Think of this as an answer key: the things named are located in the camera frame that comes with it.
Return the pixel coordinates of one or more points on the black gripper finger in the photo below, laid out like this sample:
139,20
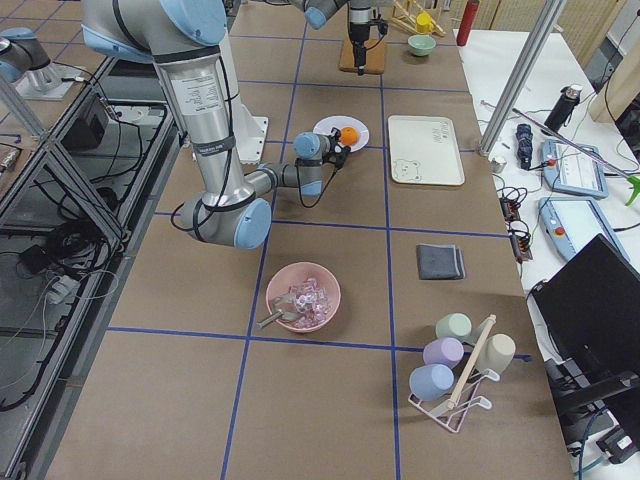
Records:
362,58
357,58

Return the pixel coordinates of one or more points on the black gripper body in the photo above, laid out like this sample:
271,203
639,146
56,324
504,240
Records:
358,33
334,146

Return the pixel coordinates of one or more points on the orange fruit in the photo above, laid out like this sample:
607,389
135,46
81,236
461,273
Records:
349,136

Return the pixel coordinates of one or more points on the white round plate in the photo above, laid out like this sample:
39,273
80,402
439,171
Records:
325,125

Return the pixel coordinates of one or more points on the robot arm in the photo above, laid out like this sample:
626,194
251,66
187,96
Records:
182,40
319,12

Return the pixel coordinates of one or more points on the cream bear tray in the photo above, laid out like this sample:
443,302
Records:
424,151

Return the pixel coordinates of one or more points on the wooden cutting board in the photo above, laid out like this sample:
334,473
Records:
375,57

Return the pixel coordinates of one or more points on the wooden dish rack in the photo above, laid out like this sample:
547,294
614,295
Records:
403,14

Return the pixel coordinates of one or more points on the green bowl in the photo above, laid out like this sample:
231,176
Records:
421,45

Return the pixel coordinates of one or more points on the yellow mug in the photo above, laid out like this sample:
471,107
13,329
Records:
424,23

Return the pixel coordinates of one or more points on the red bottle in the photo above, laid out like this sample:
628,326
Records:
467,21

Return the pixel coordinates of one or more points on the pink bowl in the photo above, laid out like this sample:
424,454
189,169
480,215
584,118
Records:
297,273

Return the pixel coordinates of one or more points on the clear ice cubes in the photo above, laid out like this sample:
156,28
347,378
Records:
312,302

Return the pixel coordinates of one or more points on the grey folded cloth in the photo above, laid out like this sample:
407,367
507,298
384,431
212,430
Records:
440,262

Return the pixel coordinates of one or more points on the metal scoop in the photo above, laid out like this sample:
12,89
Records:
283,309

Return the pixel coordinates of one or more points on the folded dark umbrella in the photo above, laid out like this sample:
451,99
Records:
524,138

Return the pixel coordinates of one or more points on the black power strip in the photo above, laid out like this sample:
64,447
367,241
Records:
517,229

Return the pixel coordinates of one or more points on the black thermos bottle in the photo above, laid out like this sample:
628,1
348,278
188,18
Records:
569,99

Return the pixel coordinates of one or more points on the green plastic cup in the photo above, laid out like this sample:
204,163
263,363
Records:
455,325

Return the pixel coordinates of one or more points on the purple plastic cup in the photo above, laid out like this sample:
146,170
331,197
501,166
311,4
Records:
447,351

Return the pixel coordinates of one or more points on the blue teach pendant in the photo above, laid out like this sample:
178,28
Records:
571,223
568,170

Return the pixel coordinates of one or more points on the blue plastic cup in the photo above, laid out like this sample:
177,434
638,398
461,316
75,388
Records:
430,382

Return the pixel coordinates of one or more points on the beige plastic cup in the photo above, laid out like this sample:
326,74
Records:
496,354

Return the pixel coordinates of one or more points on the black laptop monitor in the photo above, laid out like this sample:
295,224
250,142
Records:
591,308

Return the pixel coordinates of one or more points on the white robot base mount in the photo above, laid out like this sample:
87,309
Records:
251,133

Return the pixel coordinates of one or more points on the aluminium frame post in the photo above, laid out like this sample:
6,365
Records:
525,62

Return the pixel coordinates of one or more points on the wooden rack handle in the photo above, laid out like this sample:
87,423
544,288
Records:
454,398

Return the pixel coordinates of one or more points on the white wire cup rack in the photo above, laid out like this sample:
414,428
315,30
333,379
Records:
446,399

